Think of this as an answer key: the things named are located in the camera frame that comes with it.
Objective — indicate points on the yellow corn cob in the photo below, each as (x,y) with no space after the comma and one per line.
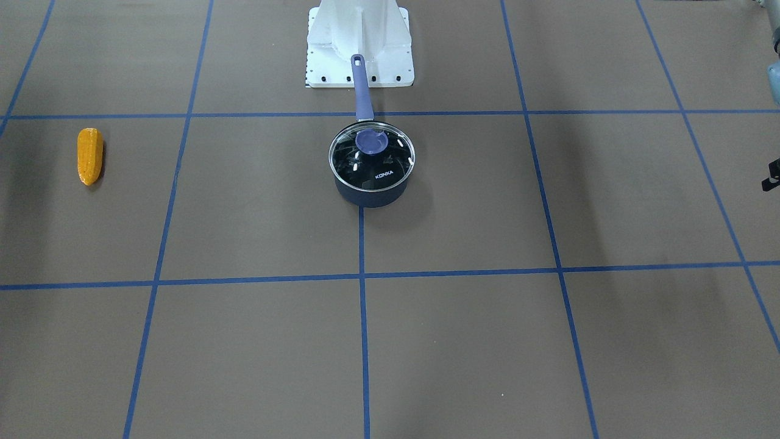
(90,149)

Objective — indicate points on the glass pot lid blue knob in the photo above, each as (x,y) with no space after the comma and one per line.
(371,157)

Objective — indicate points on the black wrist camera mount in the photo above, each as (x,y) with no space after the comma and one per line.
(772,181)

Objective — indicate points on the dark blue saucepan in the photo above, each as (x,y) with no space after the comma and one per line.
(364,111)

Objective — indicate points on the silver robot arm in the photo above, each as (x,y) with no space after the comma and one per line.
(772,10)

